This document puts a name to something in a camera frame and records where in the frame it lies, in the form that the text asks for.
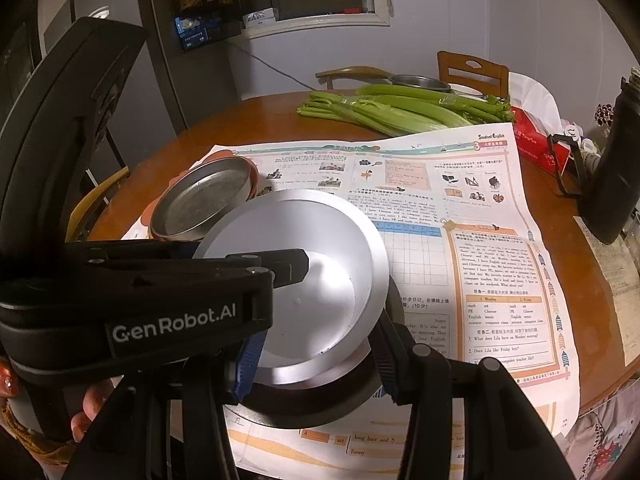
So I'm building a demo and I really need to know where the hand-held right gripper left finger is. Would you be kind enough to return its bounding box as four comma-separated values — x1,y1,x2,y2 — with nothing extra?
60,332,267,480

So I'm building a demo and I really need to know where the blue box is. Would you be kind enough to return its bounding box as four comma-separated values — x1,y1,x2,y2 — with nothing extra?
174,15,224,54

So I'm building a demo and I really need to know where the red tissue box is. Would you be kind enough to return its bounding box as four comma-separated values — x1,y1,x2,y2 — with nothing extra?
512,107,581,176

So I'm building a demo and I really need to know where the printed newspaper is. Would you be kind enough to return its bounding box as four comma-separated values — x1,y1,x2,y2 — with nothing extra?
117,141,581,480

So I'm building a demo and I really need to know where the white box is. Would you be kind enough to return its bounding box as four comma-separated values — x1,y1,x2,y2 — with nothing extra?
242,8,279,29

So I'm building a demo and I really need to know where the wooden chair with cutout backrest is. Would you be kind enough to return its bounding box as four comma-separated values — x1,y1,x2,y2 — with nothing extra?
437,50,511,101

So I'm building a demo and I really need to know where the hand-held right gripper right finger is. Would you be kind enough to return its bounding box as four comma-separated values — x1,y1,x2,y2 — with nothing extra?
370,317,576,480

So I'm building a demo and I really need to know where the printed cloth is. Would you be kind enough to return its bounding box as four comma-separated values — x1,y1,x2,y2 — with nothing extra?
565,390,640,480

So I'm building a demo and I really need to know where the orange plate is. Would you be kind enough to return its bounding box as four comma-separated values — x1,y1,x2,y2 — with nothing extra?
141,157,261,241

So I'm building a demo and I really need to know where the shallow steel plate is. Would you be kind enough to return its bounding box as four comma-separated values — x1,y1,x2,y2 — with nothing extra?
150,156,252,242

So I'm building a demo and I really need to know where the person's left hand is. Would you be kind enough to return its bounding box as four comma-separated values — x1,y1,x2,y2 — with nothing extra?
70,379,117,443

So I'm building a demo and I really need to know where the white plastic bag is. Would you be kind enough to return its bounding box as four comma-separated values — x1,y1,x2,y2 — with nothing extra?
507,71,563,133

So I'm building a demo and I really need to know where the black water bottle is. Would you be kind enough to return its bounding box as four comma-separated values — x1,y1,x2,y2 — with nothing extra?
546,67,640,246

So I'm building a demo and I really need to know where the large white bowl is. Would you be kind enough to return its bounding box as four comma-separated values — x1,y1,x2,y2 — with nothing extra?
191,189,391,387

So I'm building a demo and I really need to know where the thin black cable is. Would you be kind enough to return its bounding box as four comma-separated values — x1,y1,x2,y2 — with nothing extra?
225,41,321,92

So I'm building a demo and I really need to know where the steel bowl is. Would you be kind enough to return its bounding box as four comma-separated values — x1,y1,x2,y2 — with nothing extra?
222,277,407,429

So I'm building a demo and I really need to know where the grey refrigerator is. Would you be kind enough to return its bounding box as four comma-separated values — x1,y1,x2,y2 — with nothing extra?
0,0,188,171

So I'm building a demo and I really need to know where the celery bunch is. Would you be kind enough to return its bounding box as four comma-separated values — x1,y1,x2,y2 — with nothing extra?
297,84,516,137

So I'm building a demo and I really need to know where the yellow wooden chair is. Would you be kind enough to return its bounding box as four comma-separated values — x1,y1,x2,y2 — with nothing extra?
65,167,132,242

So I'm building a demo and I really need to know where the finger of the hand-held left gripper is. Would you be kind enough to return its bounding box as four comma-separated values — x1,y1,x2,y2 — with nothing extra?
227,248,309,292

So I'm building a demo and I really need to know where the small metal bowl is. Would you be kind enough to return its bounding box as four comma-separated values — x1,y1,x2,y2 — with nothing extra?
390,74,453,94

